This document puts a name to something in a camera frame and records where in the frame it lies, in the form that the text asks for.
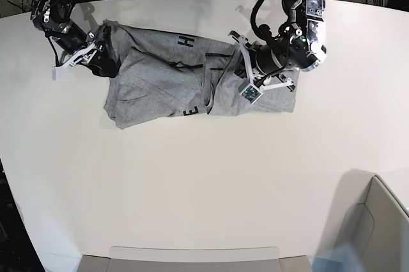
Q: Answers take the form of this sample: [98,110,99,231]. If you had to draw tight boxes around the grey chair at right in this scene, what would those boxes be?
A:
[331,176,408,271]

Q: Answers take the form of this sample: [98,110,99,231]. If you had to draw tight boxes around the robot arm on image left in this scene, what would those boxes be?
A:
[31,0,119,79]

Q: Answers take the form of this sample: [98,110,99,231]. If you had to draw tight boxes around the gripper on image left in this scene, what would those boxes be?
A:
[52,24,120,78]

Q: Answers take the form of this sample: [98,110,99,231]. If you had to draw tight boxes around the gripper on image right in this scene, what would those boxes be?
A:
[229,31,295,92]

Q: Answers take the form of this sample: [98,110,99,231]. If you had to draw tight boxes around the grey chair at front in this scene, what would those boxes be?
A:
[77,246,312,271]

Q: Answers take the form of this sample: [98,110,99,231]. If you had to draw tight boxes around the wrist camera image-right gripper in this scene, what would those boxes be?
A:
[238,82,263,104]

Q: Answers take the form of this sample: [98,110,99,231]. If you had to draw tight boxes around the grey chair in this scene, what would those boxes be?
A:
[77,246,312,271]
[331,176,408,271]

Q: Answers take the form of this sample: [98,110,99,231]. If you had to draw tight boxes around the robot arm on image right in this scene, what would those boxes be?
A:
[230,0,327,102]

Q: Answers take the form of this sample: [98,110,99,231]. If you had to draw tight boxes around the grey T-shirt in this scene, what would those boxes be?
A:
[103,21,296,129]

